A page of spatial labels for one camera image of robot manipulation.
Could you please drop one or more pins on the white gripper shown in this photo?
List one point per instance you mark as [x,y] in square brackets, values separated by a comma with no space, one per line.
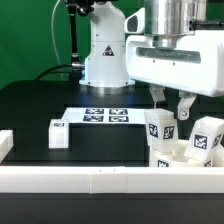
[162,49]

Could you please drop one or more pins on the white round stool seat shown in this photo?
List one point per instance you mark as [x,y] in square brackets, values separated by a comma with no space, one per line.
[177,158]

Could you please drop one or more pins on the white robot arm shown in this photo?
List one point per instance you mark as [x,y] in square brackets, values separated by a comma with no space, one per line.
[105,67]

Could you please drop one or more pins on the white marker sheet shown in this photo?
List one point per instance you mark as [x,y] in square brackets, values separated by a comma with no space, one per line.
[104,115]

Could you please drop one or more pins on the white left fence bar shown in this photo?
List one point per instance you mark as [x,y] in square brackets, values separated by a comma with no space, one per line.
[6,143]

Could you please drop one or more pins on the white front fence bar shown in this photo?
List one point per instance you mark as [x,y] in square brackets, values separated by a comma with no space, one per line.
[95,180]

